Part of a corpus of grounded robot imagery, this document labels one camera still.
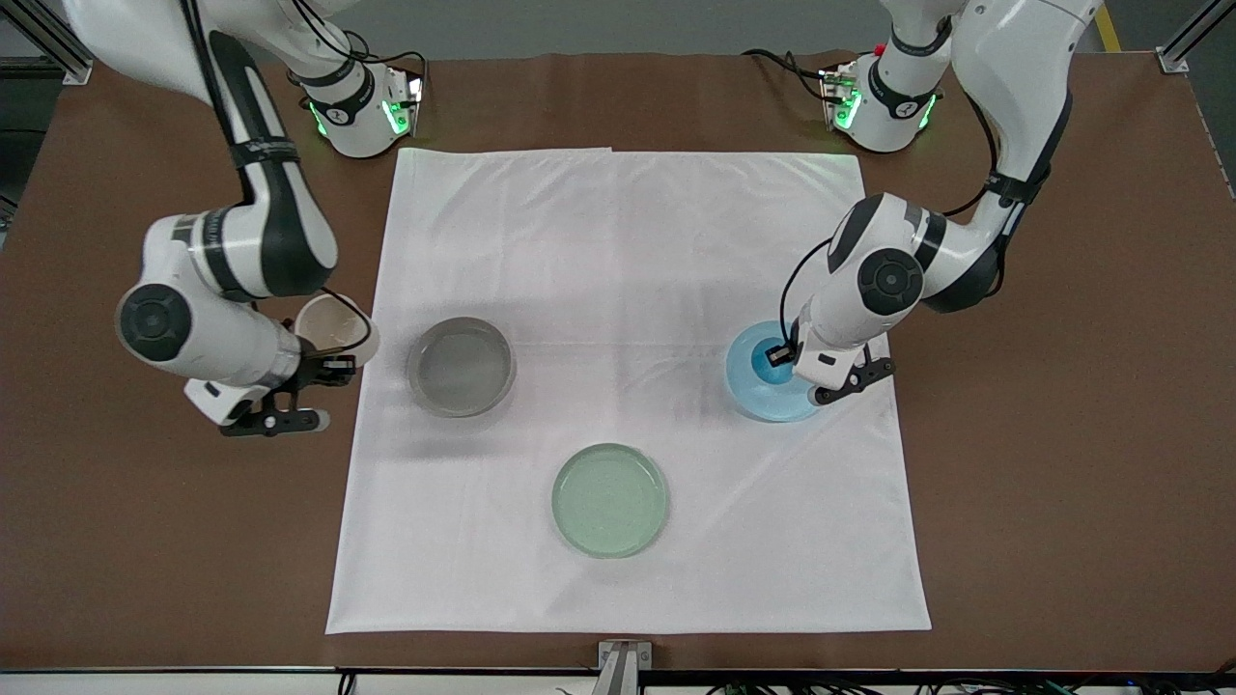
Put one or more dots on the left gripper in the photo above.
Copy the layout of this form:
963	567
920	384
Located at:
780	354

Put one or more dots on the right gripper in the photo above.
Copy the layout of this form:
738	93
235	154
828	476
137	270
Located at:
316	371

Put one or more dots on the white mug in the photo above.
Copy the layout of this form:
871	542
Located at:
328	323

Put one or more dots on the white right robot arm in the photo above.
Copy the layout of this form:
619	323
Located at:
270	222

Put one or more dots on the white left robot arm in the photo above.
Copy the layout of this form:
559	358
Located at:
1014	58

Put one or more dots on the gray ceramic plate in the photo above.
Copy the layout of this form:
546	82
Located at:
462	367

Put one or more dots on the green ceramic plate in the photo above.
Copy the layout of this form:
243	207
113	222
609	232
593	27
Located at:
610	502

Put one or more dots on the blue bowl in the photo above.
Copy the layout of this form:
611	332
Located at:
763	403

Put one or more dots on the white cloth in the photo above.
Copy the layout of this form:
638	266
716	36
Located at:
628	290

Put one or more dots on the metal table bracket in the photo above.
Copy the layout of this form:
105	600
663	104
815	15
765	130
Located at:
623	666

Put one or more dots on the aluminium frame profile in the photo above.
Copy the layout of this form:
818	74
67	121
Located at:
48	43
1188	43

